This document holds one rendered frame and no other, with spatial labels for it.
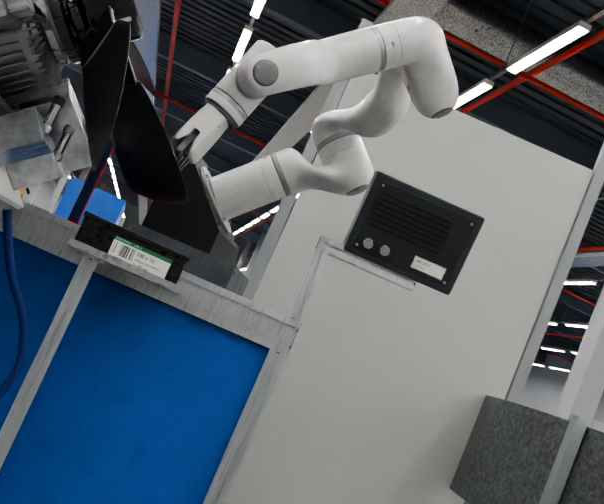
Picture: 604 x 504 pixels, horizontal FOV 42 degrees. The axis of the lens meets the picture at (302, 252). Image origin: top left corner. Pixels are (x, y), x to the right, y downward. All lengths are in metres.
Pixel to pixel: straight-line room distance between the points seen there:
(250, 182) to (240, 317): 0.45
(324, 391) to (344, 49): 1.89
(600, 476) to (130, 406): 1.48
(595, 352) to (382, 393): 4.92
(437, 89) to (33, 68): 0.83
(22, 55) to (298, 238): 2.03
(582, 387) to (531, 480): 5.16
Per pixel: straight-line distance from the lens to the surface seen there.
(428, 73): 1.70
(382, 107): 1.87
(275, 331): 1.73
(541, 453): 2.80
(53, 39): 1.37
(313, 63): 1.48
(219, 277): 1.92
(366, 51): 1.57
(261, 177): 2.04
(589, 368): 7.95
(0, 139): 1.34
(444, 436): 3.29
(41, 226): 1.81
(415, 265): 1.76
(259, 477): 3.22
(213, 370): 1.75
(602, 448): 2.65
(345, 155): 2.03
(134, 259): 1.54
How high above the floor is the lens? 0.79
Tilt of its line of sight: 7 degrees up
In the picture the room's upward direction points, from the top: 24 degrees clockwise
